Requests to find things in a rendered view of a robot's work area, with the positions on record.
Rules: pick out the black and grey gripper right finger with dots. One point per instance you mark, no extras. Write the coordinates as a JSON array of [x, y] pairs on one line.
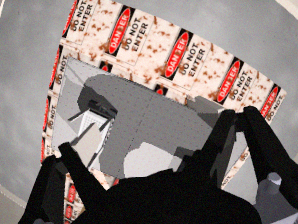
[[277, 193]]

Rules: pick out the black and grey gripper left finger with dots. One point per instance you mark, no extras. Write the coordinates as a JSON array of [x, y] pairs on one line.
[[46, 201]]

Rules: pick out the white well plate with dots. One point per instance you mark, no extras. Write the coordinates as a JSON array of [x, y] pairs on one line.
[[91, 118]]

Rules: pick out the grey rack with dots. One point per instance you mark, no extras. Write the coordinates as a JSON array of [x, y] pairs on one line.
[[101, 109]]

